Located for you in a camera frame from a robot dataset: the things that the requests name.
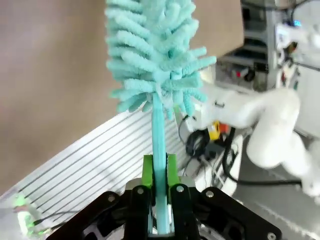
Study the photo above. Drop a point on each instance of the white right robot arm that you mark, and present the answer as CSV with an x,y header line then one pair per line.
x,y
272,125

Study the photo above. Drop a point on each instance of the teal chenille duster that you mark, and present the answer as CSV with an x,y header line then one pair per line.
x,y
155,50

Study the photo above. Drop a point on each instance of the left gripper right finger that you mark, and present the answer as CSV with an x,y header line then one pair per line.
x,y
182,212

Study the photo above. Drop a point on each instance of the grey equipment rack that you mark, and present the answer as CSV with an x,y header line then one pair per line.
x,y
252,50

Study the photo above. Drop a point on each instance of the white slotted aluminium panel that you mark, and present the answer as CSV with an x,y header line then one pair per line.
x,y
87,162

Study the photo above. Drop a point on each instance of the green-lit circuit board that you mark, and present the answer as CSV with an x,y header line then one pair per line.
x,y
26,215

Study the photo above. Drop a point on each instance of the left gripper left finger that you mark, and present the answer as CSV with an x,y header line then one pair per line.
x,y
140,212

